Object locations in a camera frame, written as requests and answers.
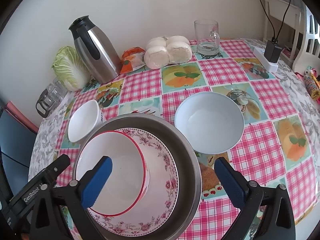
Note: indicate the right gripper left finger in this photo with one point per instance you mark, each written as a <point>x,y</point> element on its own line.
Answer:
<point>47,220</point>

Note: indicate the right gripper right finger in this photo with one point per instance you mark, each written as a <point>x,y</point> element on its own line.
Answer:
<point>277,221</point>

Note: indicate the small white bowl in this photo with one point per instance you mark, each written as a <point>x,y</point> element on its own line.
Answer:
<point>84,120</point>

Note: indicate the red rimmed white bowl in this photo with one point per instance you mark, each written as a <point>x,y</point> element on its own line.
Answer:
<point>129,178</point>

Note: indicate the floral rimmed white plate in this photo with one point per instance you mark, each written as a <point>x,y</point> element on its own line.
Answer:
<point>150,213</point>

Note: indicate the large white bowl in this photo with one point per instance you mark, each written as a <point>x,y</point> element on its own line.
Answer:
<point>211,122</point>

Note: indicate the clear glass jar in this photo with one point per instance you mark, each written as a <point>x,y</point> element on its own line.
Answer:
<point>50,98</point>

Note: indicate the napa cabbage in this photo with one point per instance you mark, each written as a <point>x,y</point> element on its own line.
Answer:
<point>70,70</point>

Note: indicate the stainless steel thermos jug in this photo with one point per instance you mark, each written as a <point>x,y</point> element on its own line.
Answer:
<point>95,50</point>

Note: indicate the colourful candy tube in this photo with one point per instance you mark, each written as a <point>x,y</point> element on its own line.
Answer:
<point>311,87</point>

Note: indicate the pile of colourful sweets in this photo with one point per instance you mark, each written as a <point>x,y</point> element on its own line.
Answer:
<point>310,71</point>

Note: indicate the orange snack packet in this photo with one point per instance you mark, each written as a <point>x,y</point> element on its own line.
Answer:
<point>132,60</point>

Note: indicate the bag of white buns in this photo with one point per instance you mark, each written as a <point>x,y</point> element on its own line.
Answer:
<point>162,51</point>

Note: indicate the black power adapter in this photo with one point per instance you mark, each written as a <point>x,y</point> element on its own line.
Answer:
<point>272,52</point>

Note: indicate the white wooden chair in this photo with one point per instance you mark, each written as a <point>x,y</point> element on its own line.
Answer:
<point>302,49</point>

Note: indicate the clear glass mug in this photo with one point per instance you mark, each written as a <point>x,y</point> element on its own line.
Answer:
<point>207,36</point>

